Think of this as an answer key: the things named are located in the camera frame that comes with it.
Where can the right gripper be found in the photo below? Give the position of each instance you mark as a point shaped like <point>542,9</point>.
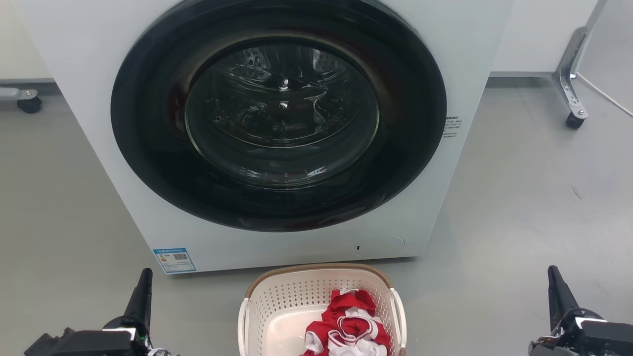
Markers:
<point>598,338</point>

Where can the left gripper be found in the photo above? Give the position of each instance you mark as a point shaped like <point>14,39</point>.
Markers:
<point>94,342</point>

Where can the white perforated laundry basket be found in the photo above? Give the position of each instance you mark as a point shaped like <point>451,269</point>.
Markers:
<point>287,296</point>

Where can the red and white garment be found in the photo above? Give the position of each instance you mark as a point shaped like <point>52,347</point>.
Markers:
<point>348,327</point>

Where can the blue energy label sticker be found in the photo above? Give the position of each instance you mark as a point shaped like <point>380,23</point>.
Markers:
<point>174,260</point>

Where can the round black washer door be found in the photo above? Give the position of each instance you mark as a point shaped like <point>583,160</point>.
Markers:
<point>148,148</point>

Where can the white front-load washing machine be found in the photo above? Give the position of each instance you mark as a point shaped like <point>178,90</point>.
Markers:
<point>440,207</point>

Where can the round white filter cover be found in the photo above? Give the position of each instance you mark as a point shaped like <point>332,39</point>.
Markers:
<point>381,245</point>

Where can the grey metal caster leg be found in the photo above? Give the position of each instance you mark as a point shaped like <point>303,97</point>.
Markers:
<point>20,94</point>
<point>568,64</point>

